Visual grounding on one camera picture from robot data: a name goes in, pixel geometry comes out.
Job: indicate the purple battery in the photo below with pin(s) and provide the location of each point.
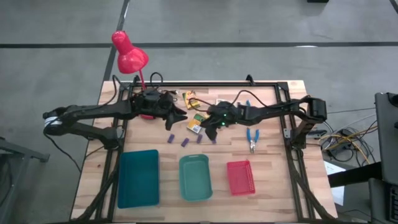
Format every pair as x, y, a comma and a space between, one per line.
171, 138
185, 142

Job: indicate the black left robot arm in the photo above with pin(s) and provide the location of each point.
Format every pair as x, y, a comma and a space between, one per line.
93, 110

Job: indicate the dark grey desk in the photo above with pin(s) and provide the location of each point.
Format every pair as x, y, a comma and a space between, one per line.
387, 140

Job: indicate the grey metal cart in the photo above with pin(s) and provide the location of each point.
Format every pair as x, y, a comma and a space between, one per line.
21, 150

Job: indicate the teal plastic bin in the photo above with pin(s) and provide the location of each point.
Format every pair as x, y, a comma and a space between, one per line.
196, 179

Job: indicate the dark blue plastic bin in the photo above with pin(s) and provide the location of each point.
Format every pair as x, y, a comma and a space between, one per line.
138, 180

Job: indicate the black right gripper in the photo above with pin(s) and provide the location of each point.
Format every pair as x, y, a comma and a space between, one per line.
225, 113

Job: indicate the yellow crayon box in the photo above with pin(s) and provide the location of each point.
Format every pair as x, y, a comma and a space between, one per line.
221, 101
188, 96
194, 126

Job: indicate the silver metal bracket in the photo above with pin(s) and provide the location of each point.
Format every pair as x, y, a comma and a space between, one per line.
287, 133

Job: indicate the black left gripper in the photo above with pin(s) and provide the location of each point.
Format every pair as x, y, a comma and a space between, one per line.
154, 104

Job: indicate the red desk lamp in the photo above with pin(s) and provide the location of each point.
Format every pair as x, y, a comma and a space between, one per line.
129, 57

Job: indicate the white paper sheet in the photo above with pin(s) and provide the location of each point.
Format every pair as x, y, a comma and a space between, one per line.
332, 168

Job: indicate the black floor object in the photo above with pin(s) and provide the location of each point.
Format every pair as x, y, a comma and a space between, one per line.
317, 1

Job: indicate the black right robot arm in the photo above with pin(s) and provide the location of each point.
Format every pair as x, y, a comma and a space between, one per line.
273, 110

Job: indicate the red mesh plastic basket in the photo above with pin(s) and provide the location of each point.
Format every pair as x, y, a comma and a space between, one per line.
241, 179

